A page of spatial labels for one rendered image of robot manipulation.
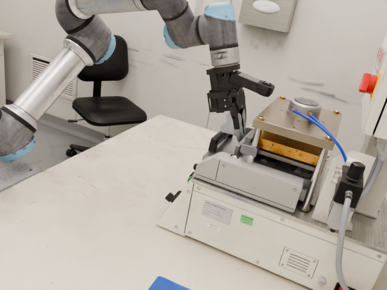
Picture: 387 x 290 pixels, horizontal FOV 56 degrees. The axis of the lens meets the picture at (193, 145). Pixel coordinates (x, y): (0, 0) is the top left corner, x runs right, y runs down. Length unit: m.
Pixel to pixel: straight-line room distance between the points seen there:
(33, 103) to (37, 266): 0.50
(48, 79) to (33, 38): 2.31
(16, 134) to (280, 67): 1.75
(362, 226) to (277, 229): 0.19
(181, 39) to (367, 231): 0.64
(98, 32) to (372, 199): 0.91
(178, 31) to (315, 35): 1.55
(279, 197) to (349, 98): 1.66
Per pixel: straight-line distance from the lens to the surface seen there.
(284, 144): 0.87
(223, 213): 0.90
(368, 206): 0.96
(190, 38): 0.97
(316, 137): 0.81
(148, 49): 2.79
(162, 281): 0.86
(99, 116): 2.46
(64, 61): 1.21
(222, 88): 0.97
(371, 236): 0.90
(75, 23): 1.20
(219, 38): 0.93
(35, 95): 1.18
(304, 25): 2.42
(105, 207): 1.07
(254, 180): 0.85
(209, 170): 0.87
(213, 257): 0.95
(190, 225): 0.96
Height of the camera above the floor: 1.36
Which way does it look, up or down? 23 degrees down
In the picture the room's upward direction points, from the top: 10 degrees clockwise
